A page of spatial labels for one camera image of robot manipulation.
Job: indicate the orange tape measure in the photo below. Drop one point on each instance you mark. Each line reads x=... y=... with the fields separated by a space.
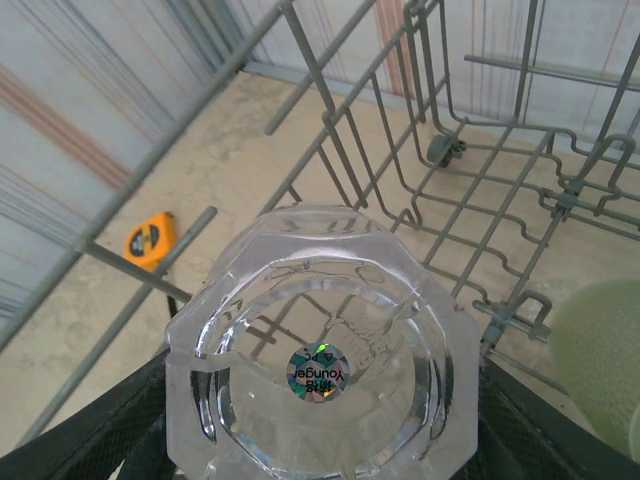
x=147 y=242

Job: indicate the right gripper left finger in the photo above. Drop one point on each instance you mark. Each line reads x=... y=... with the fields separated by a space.
x=100 y=440

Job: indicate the frosted pale green cup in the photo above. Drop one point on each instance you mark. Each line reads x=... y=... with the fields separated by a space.
x=600 y=360

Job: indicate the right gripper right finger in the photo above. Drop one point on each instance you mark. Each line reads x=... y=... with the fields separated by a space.
x=525 y=440

